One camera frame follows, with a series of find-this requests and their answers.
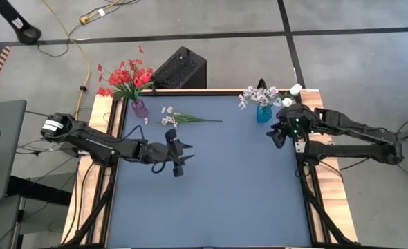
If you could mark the white flower spray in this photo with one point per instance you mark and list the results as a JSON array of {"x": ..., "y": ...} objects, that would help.
[
  {"x": 259, "y": 96},
  {"x": 186, "y": 118}
]

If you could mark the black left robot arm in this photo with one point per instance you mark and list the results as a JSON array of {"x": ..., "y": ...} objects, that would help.
[{"x": 93, "y": 143}]

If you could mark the grey desk top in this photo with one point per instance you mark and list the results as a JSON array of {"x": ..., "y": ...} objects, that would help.
[{"x": 3, "y": 162}]

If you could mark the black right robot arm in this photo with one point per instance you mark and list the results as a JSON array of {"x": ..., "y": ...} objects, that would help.
[{"x": 349, "y": 152}]

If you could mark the purple glass vase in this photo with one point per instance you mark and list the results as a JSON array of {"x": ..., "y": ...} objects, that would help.
[{"x": 140, "y": 110}]

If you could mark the black perforated box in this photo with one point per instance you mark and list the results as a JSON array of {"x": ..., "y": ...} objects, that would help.
[{"x": 181, "y": 71}]

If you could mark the black curved clamp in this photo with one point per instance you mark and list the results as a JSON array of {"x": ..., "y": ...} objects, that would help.
[{"x": 262, "y": 83}]

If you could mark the blue glass vase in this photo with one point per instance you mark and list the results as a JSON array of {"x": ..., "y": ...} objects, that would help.
[{"x": 264, "y": 115}]

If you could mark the wooden table board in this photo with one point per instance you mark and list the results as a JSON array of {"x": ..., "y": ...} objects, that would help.
[{"x": 332, "y": 193}]

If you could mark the black diagonal frame strut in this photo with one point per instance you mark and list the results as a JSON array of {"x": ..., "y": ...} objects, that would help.
[
  {"x": 91, "y": 214},
  {"x": 327, "y": 218}
]

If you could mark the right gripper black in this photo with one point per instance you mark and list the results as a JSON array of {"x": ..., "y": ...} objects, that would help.
[{"x": 299, "y": 119}]

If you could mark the black desk base beam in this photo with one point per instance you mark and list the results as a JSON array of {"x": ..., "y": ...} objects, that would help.
[{"x": 41, "y": 192}]

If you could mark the black stand leg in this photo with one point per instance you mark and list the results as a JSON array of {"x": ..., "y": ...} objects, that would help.
[{"x": 27, "y": 34}]

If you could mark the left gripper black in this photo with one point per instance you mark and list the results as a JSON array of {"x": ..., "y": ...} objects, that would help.
[{"x": 155, "y": 154}]

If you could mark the grey cabinet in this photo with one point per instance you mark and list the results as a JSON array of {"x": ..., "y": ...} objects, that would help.
[{"x": 0, "y": 224}]

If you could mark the blue-grey table mat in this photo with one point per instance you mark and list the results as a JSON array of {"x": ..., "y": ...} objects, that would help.
[{"x": 207, "y": 235}]

